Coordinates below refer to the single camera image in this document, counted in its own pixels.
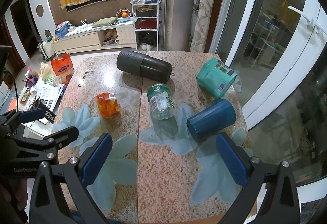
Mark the patterned beige curtain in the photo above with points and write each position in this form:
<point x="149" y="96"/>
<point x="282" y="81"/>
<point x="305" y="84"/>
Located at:
<point x="202" y="26"/>

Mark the orange shopping bag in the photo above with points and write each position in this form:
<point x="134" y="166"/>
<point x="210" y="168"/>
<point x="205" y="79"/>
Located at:
<point x="63" y="68"/>

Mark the tall grey air conditioner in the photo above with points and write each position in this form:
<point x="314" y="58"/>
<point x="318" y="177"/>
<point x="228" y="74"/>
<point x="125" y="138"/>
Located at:
<point x="177" y="24"/>

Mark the clear jar green lid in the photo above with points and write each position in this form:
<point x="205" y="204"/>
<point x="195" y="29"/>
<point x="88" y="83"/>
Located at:
<point x="160" y="102"/>

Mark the dark blue cup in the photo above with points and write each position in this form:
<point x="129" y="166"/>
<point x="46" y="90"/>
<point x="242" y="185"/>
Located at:
<point x="214" y="118"/>

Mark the blue basket on cabinet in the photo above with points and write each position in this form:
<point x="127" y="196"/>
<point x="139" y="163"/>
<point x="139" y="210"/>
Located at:
<point x="62" y="30"/>

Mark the cream tv cabinet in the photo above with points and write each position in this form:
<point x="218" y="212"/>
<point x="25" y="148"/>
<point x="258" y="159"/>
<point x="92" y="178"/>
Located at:
<point x="117" y="36"/>

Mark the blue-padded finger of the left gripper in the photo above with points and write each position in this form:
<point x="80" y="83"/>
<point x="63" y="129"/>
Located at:
<point x="46" y="145"/>
<point x="14" y="116"/>

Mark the fruit bowl with oranges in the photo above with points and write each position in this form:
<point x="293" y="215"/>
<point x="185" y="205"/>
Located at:
<point x="123" y="15"/>

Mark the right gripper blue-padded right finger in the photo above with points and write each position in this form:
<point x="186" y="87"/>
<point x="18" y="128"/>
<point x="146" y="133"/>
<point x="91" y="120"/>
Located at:
<point x="280" y="203"/>

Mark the black zippo box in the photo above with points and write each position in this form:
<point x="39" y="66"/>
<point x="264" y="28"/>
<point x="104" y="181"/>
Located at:
<point x="48" y="114"/>

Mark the green folded cushion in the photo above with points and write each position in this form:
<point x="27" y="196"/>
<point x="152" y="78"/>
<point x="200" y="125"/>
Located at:
<point x="105" y="22"/>

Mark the teal plastic container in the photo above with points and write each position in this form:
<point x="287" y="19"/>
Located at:
<point x="216" y="77"/>

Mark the black tumbler cup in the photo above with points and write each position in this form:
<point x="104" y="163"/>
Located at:
<point x="143" y="65"/>

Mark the white metal shelf rack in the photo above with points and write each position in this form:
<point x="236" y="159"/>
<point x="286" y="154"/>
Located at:
<point x="147" y="21"/>

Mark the white sliding door frame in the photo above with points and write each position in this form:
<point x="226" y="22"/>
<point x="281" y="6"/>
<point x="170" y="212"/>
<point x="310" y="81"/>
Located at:
<point x="272" y="44"/>

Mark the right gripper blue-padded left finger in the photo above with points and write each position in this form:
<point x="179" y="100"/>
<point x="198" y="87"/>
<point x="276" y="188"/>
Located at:
<point x="48" y="204"/>

